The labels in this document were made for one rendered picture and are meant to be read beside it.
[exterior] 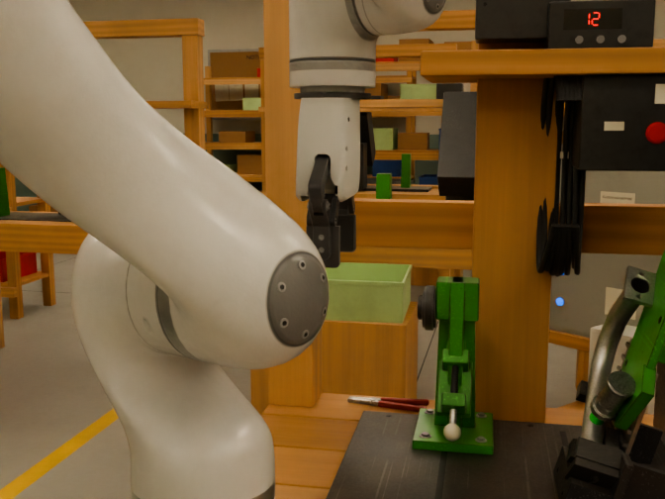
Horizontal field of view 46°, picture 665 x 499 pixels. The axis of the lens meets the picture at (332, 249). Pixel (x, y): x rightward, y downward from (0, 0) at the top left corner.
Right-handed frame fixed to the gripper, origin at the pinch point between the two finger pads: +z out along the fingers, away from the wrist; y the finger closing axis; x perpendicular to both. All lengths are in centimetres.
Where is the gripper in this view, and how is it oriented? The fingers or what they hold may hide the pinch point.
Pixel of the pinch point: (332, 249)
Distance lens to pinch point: 80.0
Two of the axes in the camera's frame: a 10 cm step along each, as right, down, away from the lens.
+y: -1.9, 1.6, -9.7
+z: 0.0, 9.9, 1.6
